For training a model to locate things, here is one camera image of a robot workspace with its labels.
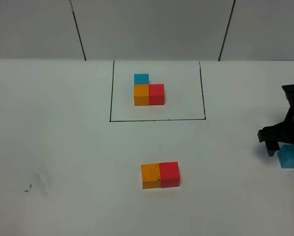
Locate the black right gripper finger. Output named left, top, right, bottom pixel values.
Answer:
left=258, top=121, right=289, bottom=156

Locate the red template cube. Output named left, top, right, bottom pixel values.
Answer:
left=149, top=84, right=165, bottom=105

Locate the orange template cube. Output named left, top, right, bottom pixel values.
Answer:
left=133, top=85, right=149, bottom=106

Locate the blue template cube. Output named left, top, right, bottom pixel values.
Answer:
left=134, top=74, right=149, bottom=85

